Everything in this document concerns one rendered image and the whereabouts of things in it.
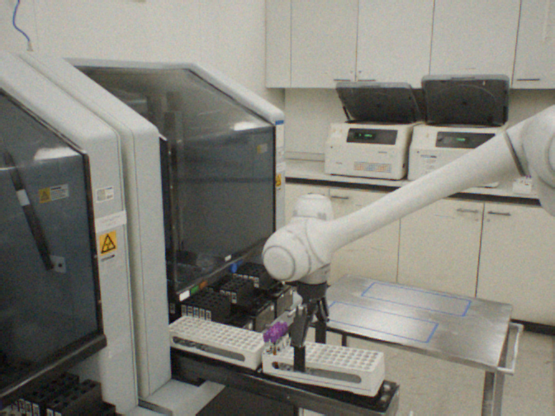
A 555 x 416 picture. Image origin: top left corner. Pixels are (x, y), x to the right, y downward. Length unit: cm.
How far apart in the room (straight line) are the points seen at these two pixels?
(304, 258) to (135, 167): 48
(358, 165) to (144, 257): 247
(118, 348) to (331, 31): 307
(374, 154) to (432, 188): 247
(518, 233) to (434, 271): 58
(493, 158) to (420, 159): 240
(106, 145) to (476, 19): 291
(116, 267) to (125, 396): 34
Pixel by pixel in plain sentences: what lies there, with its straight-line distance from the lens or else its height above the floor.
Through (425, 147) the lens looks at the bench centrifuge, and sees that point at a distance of 351.
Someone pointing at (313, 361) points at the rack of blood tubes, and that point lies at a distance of 136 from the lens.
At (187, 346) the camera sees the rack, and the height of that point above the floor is 81.
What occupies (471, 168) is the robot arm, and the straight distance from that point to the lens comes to 114.
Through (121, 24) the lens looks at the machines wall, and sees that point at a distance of 293.
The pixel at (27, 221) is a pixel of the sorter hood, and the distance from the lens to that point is 108.
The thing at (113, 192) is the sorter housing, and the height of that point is 130.
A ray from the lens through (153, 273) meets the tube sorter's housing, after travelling 139.
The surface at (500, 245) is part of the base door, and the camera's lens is 356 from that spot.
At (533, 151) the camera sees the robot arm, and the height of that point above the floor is 144.
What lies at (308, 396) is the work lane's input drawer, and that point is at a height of 80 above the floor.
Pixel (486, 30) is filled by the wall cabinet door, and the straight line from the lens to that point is 373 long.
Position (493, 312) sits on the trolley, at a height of 82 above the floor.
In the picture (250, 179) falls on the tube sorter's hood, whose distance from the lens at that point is 172.
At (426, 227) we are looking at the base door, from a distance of 359.
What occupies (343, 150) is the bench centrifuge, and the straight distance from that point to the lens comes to 366.
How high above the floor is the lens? 155
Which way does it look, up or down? 14 degrees down
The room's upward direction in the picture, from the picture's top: straight up
